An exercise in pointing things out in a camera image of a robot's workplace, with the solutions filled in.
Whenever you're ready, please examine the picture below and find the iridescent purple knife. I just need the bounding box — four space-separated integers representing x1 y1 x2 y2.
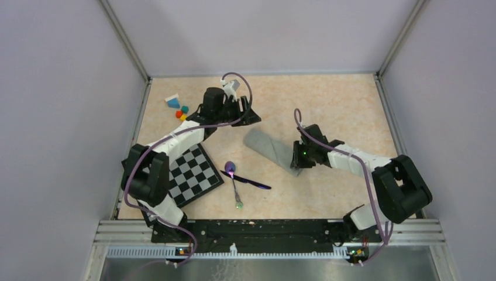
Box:
220 170 272 190

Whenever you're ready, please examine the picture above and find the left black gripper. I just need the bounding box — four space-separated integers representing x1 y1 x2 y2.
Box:
215 96 261 127

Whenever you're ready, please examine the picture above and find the aluminium corner post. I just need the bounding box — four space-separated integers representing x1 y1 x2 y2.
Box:
376 0 430 80
97 0 150 83

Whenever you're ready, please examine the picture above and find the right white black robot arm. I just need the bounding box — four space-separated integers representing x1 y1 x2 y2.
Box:
291 124 433 241

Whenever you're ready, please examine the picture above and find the left aluminium corner post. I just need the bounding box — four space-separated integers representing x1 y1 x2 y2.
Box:
97 0 150 83

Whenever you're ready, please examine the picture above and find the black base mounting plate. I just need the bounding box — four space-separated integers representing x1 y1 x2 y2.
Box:
151 218 383 255

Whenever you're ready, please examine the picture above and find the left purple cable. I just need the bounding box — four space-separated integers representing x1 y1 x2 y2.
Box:
122 71 254 272

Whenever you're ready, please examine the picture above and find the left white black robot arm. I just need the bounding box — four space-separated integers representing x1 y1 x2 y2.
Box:
121 87 261 242

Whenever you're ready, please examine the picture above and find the aluminium front frame rail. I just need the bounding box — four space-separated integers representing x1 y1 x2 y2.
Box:
94 219 446 260

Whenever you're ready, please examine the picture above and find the iridescent purple spoon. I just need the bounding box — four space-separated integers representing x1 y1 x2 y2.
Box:
225 161 243 209

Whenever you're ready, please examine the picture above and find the right aluminium corner post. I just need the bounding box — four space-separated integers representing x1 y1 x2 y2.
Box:
376 0 430 80

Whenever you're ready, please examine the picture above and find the blue white wedge block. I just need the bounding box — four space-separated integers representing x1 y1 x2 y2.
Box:
164 94 181 109

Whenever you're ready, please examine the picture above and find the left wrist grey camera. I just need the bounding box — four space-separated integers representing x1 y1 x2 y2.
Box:
221 79 240 100

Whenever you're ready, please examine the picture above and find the black grey checkerboard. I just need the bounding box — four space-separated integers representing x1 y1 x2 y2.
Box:
168 144 225 208

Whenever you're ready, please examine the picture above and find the grey cloth napkin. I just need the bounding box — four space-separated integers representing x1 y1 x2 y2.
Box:
243 129 301 177

